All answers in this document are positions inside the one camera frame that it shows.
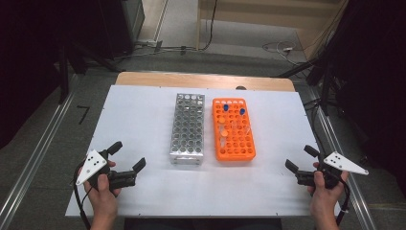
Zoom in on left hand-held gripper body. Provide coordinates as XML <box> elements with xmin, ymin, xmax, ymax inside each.
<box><xmin>76</xmin><ymin>149</ymin><xmax>138</xmax><ymax>191</ymax></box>

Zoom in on hand-held gripper black cable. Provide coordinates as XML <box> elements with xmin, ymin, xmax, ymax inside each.
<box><xmin>334</xmin><ymin>176</ymin><xmax>351</xmax><ymax>227</ymax></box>
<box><xmin>73</xmin><ymin>164</ymin><xmax>94</xmax><ymax>230</ymax></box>

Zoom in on metal floor rail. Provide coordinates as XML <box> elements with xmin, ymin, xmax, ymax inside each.
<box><xmin>305</xmin><ymin>85</ymin><xmax>379</xmax><ymax>230</ymax></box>
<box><xmin>0</xmin><ymin>72</ymin><xmax>80</xmax><ymax>230</ymax></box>

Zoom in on light wooden frame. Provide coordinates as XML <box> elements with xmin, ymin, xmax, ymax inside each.
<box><xmin>195</xmin><ymin>0</ymin><xmax>349</xmax><ymax>61</ymax></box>

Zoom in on white floor cable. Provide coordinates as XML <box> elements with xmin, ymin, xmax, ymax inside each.
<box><xmin>261</xmin><ymin>40</ymin><xmax>300</xmax><ymax>66</ymax></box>

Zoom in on silver metal test tube rack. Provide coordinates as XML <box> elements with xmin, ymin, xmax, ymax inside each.
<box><xmin>169</xmin><ymin>92</ymin><xmax>206</xmax><ymax>166</ymax></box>

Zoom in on black hanging cable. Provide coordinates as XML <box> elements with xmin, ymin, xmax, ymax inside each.
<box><xmin>195</xmin><ymin>0</ymin><xmax>219</xmax><ymax>52</ymax></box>

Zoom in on grey floor cables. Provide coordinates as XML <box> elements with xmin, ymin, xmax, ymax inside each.
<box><xmin>113</xmin><ymin>44</ymin><xmax>199</xmax><ymax>61</ymax></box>

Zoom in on left hand-held gripper black cable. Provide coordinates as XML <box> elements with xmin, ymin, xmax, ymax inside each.
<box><xmin>73</xmin><ymin>164</ymin><xmax>94</xmax><ymax>230</ymax></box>

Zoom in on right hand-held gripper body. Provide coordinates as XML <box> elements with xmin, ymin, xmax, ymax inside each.
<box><xmin>296</xmin><ymin>150</ymin><xmax>370</xmax><ymax>190</ymax></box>

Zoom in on black tripod stand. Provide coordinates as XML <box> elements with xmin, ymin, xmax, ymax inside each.
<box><xmin>56</xmin><ymin>37</ymin><xmax>124</xmax><ymax>104</ymax></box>
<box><xmin>276</xmin><ymin>56</ymin><xmax>341</xmax><ymax>117</ymax></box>

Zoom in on orange plastic test tube rack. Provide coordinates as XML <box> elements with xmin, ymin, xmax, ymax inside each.
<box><xmin>212</xmin><ymin>97</ymin><xmax>257</xmax><ymax>162</ymax></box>

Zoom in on right hand-held gripper black cable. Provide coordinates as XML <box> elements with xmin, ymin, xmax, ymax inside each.
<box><xmin>334</xmin><ymin>176</ymin><xmax>351</xmax><ymax>227</ymax></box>

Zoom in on black curtain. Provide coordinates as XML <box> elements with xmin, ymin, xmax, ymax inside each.
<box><xmin>0</xmin><ymin>0</ymin><xmax>128</xmax><ymax>151</ymax></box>
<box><xmin>319</xmin><ymin>0</ymin><xmax>406</xmax><ymax>199</ymax></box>

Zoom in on person's dark pants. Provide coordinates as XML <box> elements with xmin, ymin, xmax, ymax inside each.
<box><xmin>124</xmin><ymin>218</ymin><xmax>283</xmax><ymax>230</ymax></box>

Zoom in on dark grey cabinet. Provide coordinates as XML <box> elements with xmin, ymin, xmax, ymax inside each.
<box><xmin>122</xmin><ymin>0</ymin><xmax>146</xmax><ymax>56</ymax></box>

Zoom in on person's left hand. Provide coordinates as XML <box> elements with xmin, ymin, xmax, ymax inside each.
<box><xmin>81</xmin><ymin>160</ymin><xmax>123</xmax><ymax>221</ymax></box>

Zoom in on grey power strip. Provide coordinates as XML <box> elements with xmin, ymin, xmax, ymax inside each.
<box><xmin>135</xmin><ymin>38</ymin><xmax>164</xmax><ymax>54</ymax></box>

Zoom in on wooden table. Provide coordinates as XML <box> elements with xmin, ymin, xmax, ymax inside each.
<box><xmin>114</xmin><ymin>71</ymin><xmax>296</xmax><ymax>93</ymax></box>

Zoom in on person's right hand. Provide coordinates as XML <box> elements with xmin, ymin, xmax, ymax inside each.
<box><xmin>306</xmin><ymin>161</ymin><xmax>350</xmax><ymax>221</ymax></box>

